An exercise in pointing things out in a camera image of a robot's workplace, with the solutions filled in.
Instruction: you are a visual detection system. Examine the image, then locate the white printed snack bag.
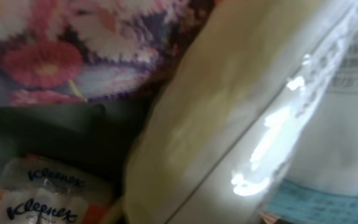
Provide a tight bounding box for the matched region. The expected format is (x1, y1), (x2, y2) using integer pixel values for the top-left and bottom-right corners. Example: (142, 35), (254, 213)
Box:
(123, 0), (358, 224)

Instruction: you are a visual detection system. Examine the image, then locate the dark grey plastic basket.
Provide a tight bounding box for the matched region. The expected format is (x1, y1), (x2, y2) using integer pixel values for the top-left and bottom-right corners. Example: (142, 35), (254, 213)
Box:
(0, 98), (151, 195)

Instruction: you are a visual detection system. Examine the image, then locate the red purple liner pack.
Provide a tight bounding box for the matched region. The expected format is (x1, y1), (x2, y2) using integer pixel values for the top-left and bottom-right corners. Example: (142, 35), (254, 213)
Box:
(0, 0), (217, 107)

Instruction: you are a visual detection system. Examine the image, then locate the orange Kleenex tissue pack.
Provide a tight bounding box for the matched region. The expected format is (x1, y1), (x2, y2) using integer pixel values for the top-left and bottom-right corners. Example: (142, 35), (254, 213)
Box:
(0, 156), (124, 224)

